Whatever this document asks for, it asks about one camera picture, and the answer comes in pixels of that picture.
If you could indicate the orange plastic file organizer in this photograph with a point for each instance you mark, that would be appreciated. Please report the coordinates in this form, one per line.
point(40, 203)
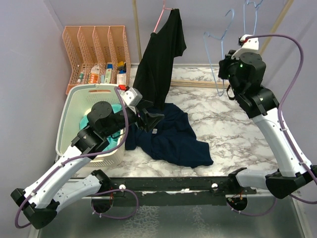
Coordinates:
point(87, 46)

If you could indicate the navy blue t shirt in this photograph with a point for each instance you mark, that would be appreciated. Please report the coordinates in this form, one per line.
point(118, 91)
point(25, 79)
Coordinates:
point(172, 139)

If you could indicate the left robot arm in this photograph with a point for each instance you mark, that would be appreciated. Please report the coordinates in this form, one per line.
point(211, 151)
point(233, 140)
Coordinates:
point(44, 199)

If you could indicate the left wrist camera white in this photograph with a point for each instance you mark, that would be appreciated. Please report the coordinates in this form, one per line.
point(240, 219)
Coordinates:
point(131, 97)

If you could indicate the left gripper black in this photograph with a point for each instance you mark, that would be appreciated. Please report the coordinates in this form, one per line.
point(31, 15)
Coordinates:
point(149, 120)

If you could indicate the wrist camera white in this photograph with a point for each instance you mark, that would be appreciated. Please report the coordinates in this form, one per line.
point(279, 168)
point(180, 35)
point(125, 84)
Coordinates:
point(248, 43)
point(131, 97)

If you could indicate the pink hanger under black shirt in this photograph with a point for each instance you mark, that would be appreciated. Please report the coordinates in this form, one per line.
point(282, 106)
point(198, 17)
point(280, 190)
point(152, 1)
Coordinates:
point(164, 8)

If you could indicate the cream plastic laundry basket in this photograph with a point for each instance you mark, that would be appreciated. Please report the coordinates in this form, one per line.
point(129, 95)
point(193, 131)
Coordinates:
point(78, 103)

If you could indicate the teal t shirt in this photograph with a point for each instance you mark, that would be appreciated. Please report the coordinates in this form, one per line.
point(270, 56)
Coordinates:
point(103, 122)

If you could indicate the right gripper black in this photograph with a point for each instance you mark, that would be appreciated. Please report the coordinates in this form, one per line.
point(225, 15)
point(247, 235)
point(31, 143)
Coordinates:
point(225, 63)

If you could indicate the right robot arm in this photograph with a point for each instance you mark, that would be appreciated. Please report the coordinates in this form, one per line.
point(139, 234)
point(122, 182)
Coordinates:
point(245, 72)

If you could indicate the wooden clothes rack frame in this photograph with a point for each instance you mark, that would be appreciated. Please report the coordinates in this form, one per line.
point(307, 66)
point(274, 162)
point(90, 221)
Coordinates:
point(210, 84)

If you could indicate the black t shirt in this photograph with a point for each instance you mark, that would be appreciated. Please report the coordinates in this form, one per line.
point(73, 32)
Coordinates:
point(153, 76)

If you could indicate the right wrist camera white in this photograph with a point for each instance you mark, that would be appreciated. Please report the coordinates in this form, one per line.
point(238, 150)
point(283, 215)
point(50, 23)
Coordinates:
point(248, 43)

